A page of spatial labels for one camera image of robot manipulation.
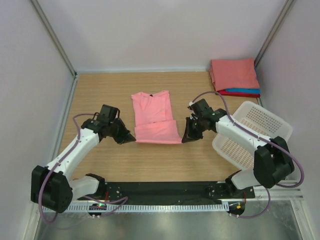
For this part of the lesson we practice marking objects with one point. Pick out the aluminium corner post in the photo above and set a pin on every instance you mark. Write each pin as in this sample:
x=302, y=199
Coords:
x=46, y=23
x=279, y=21

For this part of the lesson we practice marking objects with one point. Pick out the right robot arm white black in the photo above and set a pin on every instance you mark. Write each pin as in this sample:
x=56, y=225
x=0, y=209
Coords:
x=271, y=160

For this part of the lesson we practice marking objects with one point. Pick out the folded salmon t-shirt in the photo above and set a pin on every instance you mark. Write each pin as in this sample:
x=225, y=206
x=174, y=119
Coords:
x=234, y=74

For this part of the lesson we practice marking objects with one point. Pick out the white plastic basket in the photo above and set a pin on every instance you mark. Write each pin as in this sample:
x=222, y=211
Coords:
x=239, y=138

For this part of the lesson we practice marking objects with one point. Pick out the aluminium front rail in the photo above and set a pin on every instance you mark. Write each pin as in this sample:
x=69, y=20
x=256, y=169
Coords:
x=278, y=193

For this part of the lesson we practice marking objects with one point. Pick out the right aluminium corner post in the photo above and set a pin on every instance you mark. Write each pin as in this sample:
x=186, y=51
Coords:
x=279, y=21

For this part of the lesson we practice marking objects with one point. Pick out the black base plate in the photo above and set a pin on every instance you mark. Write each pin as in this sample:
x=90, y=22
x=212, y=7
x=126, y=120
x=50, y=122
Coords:
x=175, y=189

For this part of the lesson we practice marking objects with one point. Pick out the pink t-shirt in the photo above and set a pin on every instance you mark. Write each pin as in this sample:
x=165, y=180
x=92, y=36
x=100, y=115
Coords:
x=154, y=121

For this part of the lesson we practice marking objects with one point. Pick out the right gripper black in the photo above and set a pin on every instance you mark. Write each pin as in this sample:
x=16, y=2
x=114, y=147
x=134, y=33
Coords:
x=190, y=135

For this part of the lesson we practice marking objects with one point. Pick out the white slotted cable duct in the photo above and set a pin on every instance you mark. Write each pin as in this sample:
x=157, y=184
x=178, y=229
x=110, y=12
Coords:
x=98, y=208

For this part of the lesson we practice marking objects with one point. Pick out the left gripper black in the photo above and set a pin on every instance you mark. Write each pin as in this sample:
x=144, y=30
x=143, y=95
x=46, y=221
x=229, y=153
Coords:
x=125, y=136

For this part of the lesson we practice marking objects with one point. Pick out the left aluminium corner post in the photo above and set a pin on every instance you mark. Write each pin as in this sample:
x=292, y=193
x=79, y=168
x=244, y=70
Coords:
x=46, y=23

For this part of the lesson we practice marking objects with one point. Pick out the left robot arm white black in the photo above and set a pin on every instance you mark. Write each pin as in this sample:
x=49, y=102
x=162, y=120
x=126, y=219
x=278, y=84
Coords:
x=52, y=186

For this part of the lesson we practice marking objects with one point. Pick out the folded red t-shirt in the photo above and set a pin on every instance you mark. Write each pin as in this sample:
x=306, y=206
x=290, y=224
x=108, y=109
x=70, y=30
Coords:
x=236, y=93

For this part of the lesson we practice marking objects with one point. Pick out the folded blue t-shirt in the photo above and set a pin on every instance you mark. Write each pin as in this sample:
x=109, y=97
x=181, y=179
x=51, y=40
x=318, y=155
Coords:
x=252, y=91

